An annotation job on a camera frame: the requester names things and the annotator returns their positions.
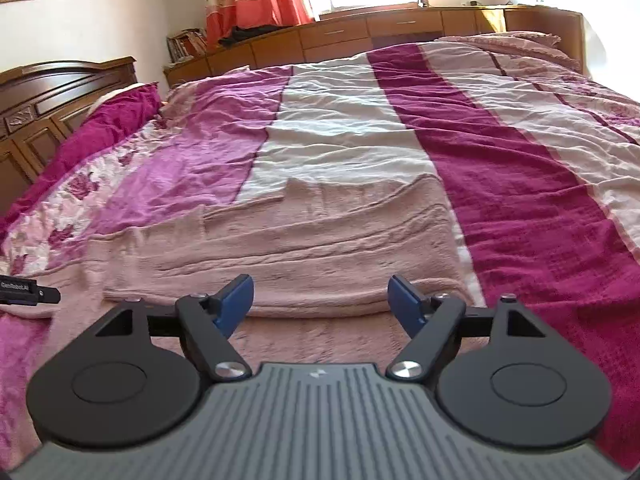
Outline pink knitted cardigan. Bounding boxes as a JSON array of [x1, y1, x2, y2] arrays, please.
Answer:
[[40, 175, 469, 366]]

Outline dark wooden headboard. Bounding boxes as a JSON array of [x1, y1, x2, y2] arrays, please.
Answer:
[[0, 56, 137, 212]]

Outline pink striped floral bedspread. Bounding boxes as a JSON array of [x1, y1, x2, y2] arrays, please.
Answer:
[[1, 40, 639, 479]]

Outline magenta pillow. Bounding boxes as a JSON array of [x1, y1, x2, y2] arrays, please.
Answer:
[[1, 82, 162, 240]]

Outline stack of books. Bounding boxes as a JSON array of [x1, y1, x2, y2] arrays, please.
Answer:
[[166, 28, 207, 63]]

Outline dark cloth on cabinet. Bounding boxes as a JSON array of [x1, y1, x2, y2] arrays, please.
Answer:
[[218, 24, 285, 48]]

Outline pink knitted blanket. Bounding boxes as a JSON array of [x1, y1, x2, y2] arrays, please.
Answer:
[[438, 30, 582, 73]]

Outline wooden window-side cabinet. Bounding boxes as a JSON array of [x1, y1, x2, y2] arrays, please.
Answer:
[[164, 6, 588, 87]]

